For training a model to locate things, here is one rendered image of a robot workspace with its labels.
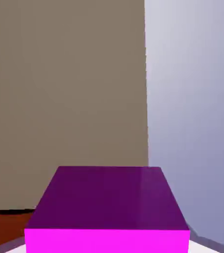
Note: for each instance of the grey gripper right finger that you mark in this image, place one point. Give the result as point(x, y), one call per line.
point(202, 246)

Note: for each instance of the small magenta cube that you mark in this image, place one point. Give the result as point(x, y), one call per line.
point(106, 207)

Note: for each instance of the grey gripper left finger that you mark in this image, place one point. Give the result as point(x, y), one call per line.
point(14, 247)

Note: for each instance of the large red box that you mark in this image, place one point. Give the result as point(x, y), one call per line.
point(3, 227)

